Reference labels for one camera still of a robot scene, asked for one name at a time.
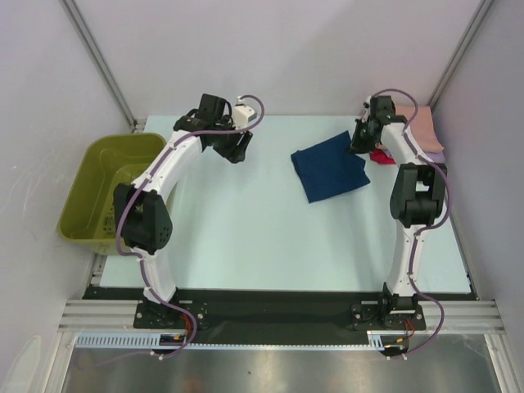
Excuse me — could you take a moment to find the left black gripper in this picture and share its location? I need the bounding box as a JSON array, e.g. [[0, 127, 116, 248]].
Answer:
[[213, 115, 252, 165]]

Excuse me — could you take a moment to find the dark blue t shirt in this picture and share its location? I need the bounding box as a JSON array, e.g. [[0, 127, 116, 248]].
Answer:
[[291, 131, 371, 204]]

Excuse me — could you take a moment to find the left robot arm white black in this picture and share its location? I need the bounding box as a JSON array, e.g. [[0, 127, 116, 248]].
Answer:
[[113, 93, 265, 328]]

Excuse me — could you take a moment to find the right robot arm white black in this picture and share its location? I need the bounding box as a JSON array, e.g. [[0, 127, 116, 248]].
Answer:
[[349, 88, 451, 330]]

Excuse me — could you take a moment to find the folded red t shirt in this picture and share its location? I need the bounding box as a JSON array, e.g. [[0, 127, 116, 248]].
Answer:
[[369, 148, 395, 165]]

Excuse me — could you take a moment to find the folded pink t shirt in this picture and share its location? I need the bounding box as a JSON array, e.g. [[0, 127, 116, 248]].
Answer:
[[373, 104, 444, 153]]

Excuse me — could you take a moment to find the folded lilac t shirt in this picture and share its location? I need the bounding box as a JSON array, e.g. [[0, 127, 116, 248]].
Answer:
[[424, 151, 445, 163]]

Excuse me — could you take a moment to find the olive green plastic basket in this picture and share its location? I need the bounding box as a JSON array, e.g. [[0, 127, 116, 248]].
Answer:
[[57, 133, 166, 255]]

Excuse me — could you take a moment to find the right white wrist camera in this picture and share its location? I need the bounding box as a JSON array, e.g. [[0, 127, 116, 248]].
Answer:
[[360, 95, 375, 123]]

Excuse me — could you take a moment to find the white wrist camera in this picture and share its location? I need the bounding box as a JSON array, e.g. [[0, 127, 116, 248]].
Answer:
[[360, 95, 375, 123], [232, 100, 258, 129]]

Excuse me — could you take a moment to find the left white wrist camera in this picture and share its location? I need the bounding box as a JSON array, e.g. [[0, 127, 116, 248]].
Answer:
[[232, 100, 258, 129]]

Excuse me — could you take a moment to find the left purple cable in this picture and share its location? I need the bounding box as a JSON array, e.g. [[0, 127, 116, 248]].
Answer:
[[115, 93, 266, 361]]

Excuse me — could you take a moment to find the purple cable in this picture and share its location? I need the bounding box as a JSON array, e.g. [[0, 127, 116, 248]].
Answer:
[[115, 93, 266, 361], [370, 89, 454, 360]]

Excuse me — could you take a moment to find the left aluminium frame post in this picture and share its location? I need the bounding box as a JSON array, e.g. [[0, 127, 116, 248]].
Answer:
[[59, 0, 138, 133]]

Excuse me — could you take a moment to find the aluminium frame post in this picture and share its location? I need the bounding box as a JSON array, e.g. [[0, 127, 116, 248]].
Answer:
[[428, 0, 496, 111], [59, 0, 138, 133]]

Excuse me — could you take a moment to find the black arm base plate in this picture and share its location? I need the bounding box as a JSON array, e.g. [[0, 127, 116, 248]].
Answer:
[[133, 289, 427, 346]]

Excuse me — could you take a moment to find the right aluminium frame post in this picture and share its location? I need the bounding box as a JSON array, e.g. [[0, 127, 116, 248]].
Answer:
[[428, 0, 496, 111]]

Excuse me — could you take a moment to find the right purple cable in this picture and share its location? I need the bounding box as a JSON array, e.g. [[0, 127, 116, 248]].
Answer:
[[370, 89, 454, 360]]

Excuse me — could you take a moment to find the white slotted cable duct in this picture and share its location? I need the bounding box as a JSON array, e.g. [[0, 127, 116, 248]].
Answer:
[[75, 332, 406, 351]]

